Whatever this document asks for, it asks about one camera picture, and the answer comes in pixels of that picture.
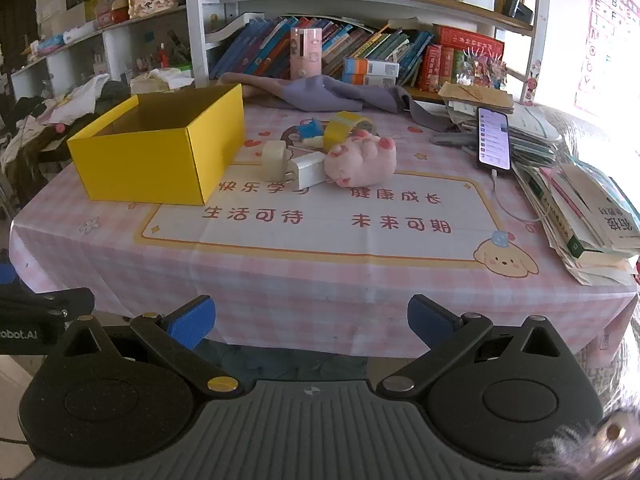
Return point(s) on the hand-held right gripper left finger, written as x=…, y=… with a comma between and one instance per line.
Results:
x=192, y=317

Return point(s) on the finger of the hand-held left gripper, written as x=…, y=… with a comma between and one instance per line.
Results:
x=7, y=275

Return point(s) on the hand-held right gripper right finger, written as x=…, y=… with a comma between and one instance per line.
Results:
x=430, y=317

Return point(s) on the yellow cardboard box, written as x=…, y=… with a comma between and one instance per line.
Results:
x=150, y=170

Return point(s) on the pink pig plush toy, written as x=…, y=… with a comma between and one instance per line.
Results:
x=360, y=160

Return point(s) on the translucent white tape roll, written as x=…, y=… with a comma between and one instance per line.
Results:
x=272, y=157

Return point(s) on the white power adapter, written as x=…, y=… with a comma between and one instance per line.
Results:
x=305, y=170

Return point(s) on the yellow tape roll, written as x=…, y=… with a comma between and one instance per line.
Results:
x=337, y=130

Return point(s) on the pink checked tablecloth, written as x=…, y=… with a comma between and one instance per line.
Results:
x=300, y=280

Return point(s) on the stack of workbooks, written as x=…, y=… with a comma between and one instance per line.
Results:
x=585, y=210

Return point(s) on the smartphone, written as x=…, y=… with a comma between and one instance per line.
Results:
x=494, y=137

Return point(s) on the person's fluffy grey clothing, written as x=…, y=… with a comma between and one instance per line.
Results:
x=575, y=445

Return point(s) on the white garment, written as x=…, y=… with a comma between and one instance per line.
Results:
x=80, y=95

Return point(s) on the pile of papers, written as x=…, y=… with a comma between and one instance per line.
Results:
x=532, y=135

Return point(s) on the dark garment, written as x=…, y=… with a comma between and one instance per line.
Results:
x=115, y=92

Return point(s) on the blue and white toy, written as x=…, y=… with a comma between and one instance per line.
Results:
x=312, y=127

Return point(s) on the brown envelope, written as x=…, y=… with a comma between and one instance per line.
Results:
x=475, y=95

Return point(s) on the cream tissue box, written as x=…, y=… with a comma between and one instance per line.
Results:
x=160, y=80

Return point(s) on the white and orange carton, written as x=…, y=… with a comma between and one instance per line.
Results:
x=372, y=66
x=370, y=80

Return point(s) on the grey purple cloth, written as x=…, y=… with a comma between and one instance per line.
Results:
x=320, y=92

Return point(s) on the low white shelf unit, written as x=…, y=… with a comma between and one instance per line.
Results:
x=107, y=42

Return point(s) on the colourful paper decoration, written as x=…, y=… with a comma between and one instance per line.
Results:
x=485, y=70

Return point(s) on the row of slanted books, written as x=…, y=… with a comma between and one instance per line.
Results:
x=260, y=50

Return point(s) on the red book set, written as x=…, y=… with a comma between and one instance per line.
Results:
x=465, y=40

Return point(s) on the pink tumbler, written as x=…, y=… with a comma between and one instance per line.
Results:
x=306, y=55

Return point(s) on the white bookshelf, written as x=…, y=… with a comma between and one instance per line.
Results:
x=197, y=20

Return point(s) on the small black box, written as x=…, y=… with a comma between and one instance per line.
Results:
x=517, y=7

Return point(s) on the alphabet wall poster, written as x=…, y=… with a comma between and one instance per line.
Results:
x=605, y=40

